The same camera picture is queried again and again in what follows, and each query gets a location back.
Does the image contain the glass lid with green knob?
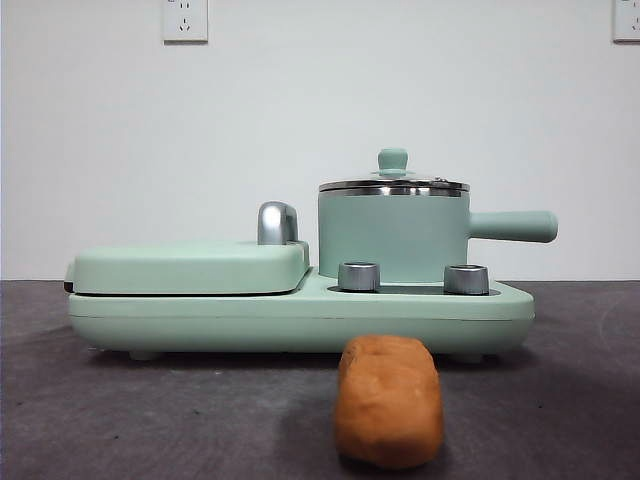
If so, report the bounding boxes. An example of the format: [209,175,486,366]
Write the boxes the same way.
[319,146,472,194]

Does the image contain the mint green steamer pot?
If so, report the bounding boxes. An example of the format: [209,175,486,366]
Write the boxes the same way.
[317,182,560,280]

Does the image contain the mint green breakfast machine base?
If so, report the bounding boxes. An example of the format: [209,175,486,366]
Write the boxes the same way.
[67,264,536,362]

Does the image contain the silver control knob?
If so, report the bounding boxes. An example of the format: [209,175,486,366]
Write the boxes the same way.
[337,260,381,292]
[443,263,490,296]

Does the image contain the brown potato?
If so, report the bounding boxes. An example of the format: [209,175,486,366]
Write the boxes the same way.
[333,333,446,458]

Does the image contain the white wall socket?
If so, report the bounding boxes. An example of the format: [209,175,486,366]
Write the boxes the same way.
[612,0,640,44]
[162,0,209,44]

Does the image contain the mint green griddle cover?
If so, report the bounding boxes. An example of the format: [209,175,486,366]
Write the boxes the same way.
[64,238,312,296]

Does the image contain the chrome cover handle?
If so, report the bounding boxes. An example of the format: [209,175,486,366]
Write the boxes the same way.
[256,200,302,247]

